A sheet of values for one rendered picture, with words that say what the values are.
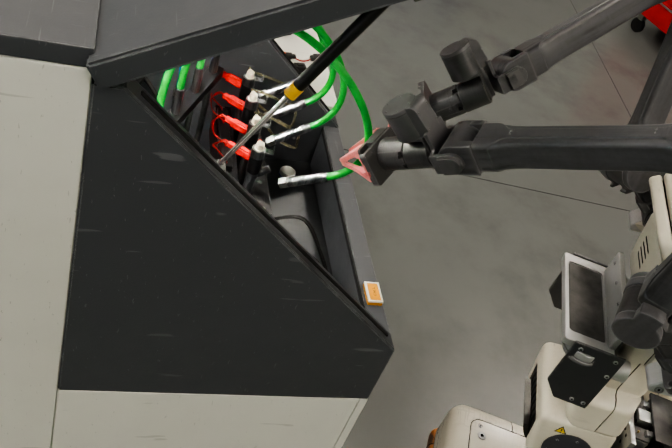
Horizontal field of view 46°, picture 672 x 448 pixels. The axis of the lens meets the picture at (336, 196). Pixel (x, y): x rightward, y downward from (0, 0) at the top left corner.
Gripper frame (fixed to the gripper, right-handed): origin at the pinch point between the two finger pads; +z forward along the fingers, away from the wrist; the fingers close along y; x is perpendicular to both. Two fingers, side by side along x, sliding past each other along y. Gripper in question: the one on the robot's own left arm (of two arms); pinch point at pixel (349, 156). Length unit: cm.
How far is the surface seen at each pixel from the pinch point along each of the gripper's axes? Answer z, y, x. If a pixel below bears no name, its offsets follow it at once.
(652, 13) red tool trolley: 123, -404, 159
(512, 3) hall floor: 185, -352, 111
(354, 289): 11.8, 4.7, 28.2
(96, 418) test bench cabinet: 37, 52, 20
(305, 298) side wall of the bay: -1.2, 24.1, 11.8
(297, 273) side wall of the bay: -3.8, 24.7, 5.8
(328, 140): 35.7, -28.1, 12.6
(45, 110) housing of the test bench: -3, 44, -37
